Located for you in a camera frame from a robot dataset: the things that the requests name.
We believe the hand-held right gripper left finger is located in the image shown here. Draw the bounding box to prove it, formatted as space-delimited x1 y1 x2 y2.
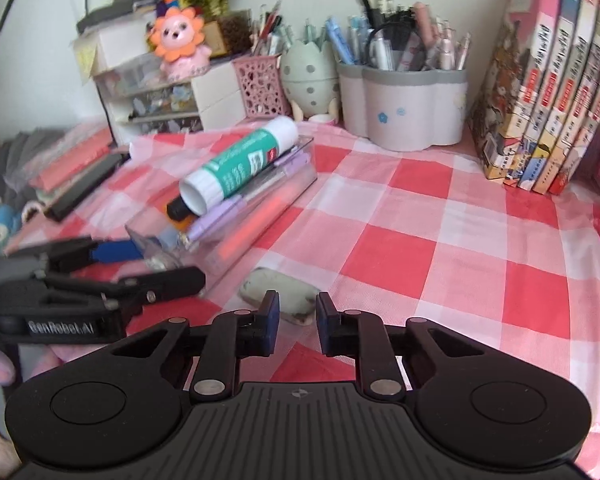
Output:
109 291 281 402

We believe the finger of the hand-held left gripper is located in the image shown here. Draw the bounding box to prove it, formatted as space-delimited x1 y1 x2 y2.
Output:
42 266 207 311
7 237 146 273

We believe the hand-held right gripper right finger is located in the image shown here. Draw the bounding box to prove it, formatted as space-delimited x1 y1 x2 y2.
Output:
316 291 486 402

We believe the grey white eraser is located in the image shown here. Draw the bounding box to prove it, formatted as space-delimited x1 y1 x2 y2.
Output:
238 266 317 325

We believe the purple mechanical pencil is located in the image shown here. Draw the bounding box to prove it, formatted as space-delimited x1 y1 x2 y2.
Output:
185 152 311 247

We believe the black marker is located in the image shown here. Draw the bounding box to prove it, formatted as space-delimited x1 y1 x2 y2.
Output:
166 195 198 222

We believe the pale pink highlighter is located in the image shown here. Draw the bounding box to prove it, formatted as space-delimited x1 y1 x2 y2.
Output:
215 194 292 262

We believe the clear plastic box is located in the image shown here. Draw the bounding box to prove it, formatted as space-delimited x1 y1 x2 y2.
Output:
125 132 319 277

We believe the green white glue stick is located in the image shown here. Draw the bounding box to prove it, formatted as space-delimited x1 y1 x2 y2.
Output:
179 115 300 214

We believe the black flat case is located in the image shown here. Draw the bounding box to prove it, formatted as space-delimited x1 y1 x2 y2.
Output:
44 152 132 224

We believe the pink notebook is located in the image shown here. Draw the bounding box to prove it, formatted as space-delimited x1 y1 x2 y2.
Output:
27 127 115 192

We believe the blue white plush toy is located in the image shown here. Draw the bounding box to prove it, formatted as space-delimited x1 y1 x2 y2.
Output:
0 200 25 257

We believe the grey cloth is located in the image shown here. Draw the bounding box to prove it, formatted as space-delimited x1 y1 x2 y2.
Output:
0 130 67 202

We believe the red white checkered tablecloth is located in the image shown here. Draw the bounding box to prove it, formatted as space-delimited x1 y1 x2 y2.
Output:
10 120 600 433

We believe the clear drawer box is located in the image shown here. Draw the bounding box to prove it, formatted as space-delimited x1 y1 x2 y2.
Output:
92 52 167 99

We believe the white drawer organizer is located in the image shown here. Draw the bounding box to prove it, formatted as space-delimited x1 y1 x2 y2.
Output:
107 62 247 145

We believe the yellow sticky note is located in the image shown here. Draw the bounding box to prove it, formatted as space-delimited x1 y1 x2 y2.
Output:
75 40 99 82

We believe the white storage box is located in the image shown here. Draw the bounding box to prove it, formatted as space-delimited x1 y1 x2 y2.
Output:
72 10 157 82

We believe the pink lattice pen holder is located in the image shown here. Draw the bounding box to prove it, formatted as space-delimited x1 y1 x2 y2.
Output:
232 55 294 119

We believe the pink lion toy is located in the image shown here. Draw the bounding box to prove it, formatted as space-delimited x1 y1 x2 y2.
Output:
147 7 212 82

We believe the grey flower-shaped pen holder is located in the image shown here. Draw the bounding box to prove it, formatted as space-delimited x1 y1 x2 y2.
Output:
336 62 469 153

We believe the egg-shaped pen holder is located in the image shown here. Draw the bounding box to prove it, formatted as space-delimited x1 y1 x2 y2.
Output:
280 40 342 124

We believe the dark grey box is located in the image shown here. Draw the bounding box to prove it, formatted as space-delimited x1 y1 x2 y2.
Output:
76 0 157 34

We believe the glass plant vase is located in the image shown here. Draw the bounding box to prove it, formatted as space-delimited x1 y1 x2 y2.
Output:
202 10 254 59

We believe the bunch of pens and pencils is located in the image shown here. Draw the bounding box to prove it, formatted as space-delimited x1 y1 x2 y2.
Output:
250 0 294 59

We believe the black magnifying glass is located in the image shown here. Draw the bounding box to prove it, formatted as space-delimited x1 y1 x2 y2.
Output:
369 22 424 72

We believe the bunch of grey click pens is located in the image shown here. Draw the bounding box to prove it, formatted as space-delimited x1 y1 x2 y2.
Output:
301 19 332 47

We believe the bunch of assorted pens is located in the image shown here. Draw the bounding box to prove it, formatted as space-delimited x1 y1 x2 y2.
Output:
325 0 474 73

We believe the pink spine comic book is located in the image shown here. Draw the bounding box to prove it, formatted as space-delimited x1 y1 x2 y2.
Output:
470 0 565 182

